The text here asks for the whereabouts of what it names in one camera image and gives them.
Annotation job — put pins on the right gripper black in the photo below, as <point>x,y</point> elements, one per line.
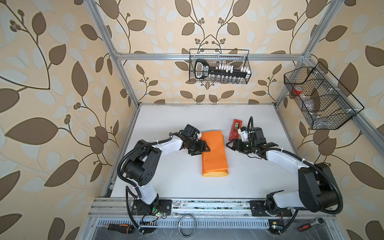
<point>238,147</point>

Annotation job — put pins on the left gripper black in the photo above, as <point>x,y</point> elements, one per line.
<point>202,148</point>

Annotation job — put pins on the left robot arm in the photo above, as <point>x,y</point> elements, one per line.
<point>138,167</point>

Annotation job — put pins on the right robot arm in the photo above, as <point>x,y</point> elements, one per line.
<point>317,188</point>

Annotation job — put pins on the red tape dispenser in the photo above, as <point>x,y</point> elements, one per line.
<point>234,134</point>

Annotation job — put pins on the black socket tool set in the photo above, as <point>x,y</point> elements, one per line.
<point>202,69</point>

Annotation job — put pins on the red capped item in basket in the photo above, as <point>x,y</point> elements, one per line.
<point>297,90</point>

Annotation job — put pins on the orange black screwdriver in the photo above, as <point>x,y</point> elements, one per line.
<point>124,229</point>

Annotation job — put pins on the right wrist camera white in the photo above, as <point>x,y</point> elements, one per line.
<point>243,134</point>

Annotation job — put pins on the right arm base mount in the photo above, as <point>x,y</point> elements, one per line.
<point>262,208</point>

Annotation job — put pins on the black wire basket back wall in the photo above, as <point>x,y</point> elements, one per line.
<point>237,58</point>

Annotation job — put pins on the black wire basket wall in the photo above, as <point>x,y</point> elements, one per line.
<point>326,103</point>
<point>237,58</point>

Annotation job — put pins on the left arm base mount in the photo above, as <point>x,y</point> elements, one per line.
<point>160,208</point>

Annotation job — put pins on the black wire basket right wall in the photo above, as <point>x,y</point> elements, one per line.
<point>326,103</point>

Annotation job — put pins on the red handled ratchet wrench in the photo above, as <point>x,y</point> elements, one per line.
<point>305,227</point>

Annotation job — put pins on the aluminium front rail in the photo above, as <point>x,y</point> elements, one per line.
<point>198,207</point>

